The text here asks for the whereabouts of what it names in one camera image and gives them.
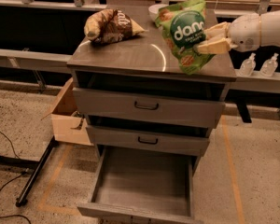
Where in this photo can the top grey drawer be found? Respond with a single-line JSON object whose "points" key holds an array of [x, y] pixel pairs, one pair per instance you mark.
{"points": [[121, 105]]}

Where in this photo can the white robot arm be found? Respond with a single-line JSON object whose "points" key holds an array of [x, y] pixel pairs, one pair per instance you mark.
{"points": [[269, 29]]}

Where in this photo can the white bowl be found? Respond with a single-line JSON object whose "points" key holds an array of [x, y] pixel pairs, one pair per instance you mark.
{"points": [[155, 11]]}

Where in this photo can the black stand leg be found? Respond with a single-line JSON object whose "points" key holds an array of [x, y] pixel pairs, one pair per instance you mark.
{"points": [[22, 199]]}

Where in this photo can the grey drawer cabinet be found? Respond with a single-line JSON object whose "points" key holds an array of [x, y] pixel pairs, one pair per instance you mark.
{"points": [[145, 65]]}

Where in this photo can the bottom grey open drawer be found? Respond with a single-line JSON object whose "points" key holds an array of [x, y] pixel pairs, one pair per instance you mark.
{"points": [[134, 186]]}

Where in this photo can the left clear pump bottle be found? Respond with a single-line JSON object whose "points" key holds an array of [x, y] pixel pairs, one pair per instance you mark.
{"points": [[248, 65]]}

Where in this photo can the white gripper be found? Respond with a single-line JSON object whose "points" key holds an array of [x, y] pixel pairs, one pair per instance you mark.
{"points": [[244, 32]]}

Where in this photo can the middle grey drawer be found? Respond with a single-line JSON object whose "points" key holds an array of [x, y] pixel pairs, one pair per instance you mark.
{"points": [[161, 142]]}

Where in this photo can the brown chip bag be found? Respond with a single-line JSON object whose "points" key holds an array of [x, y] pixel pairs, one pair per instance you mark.
{"points": [[110, 26]]}

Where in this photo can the grey metal shelf rail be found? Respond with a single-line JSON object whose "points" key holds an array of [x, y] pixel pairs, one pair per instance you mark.
{"points": [[30, 60]]}

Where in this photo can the green rice chip bag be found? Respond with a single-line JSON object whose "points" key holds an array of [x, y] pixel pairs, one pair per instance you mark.
{"points": [[182, 27]]}

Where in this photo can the cardboard box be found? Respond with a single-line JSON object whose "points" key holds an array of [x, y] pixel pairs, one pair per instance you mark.
{"points": [[67, 125]]}

